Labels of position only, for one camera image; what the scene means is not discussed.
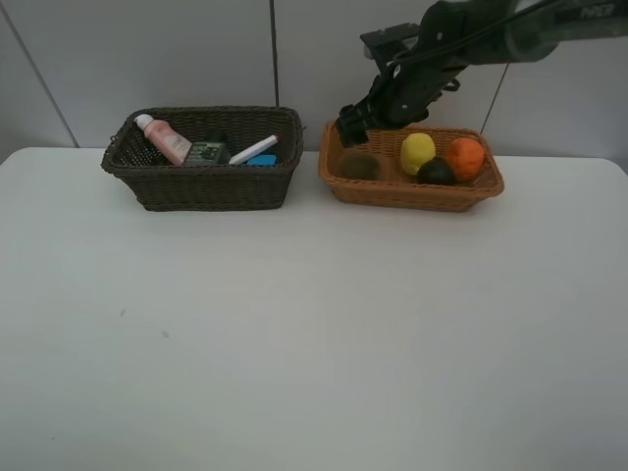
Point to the orange wicker basket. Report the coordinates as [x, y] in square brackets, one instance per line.
[396, 189]

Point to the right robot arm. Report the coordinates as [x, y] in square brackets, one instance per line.
[475, 33]

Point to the dark mangosteen fruit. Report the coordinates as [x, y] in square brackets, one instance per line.
[436, 171]

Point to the orange tangerine fruit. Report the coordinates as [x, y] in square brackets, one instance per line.
[466, 157]

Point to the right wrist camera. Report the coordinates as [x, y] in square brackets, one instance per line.
[385, 44]

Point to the yellow lemon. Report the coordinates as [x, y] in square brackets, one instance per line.
[416, 150]

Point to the black square bottle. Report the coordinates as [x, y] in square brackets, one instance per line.
[212, 150]

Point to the brown kiwi fruit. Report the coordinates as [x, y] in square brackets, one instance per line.
[359, 166]

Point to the pink lotion bottle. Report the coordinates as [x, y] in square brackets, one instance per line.
[170, 143]

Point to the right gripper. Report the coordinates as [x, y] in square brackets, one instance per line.
[398, 97]

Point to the dark brown wicker basket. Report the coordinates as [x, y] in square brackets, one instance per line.
[160, 186]

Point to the black whiteboard eraser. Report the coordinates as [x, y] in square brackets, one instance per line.
[262, 159]

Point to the white pink-tipped marker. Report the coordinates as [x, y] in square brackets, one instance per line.
[254, 150]

